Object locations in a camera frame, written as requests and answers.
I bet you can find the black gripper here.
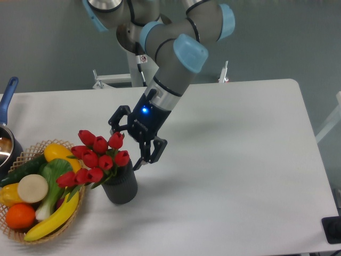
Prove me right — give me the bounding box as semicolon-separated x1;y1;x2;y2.
108;94;171;171

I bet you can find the red tulip bouquet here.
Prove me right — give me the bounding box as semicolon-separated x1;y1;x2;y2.
56;130;131;195

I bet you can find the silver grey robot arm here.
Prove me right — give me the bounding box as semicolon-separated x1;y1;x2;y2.
83;1;235;170

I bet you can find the dark grey ribbed vase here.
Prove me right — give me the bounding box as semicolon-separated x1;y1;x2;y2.
102;161;138;205

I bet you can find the yellow lemon squash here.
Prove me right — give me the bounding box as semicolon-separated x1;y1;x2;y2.
44;143;82;173

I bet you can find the green bok choy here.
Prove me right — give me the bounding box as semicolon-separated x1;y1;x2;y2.
35;158;72;222

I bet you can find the yellow banana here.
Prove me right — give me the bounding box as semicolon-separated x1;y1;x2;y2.
23;192;79;242

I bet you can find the red round fruit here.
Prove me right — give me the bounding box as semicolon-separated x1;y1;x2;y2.
55;198;64;210

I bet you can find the woven wicker basket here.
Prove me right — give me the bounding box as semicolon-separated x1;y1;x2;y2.
1;139;86;245

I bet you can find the green cucumber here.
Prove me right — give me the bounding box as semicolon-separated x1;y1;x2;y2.
1;155;47;187

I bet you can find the beige round disc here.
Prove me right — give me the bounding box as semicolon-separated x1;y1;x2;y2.
17;174;48;203

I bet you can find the yellow bell pepper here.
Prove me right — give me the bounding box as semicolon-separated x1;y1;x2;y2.
1;183;25;207

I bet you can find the orange fruit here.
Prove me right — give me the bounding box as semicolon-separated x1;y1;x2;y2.
5;203;35;229

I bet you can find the black device at edge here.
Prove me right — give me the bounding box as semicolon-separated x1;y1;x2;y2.
321;216;340;244

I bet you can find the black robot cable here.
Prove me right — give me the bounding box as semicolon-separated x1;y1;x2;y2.
134;42;148;87

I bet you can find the blue handled saucepan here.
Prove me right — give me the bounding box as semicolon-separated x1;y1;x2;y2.
1;77;23;179

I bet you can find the white frame at right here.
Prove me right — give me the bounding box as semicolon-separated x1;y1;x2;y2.
315;91;340;143

